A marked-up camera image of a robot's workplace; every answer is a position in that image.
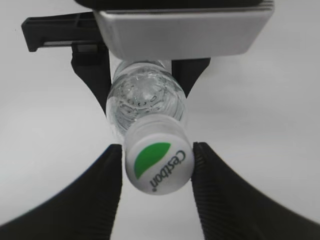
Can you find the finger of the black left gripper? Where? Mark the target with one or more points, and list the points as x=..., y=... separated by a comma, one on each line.
x=186, y=72

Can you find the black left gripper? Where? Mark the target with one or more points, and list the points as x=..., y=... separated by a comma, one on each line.
x=90, y=55

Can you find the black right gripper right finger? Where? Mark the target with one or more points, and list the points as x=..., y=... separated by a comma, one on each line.
x=229, y=208

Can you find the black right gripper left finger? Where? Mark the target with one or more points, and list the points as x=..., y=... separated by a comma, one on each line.
x=84, y=210

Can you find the clear plastic water bottle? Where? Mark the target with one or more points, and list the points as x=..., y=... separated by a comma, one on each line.
x=141, y=88

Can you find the white green bottle cap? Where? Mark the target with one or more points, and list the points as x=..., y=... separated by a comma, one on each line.
x=159, y=157

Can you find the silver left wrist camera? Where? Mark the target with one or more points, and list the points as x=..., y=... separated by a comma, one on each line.
x=179, y=29

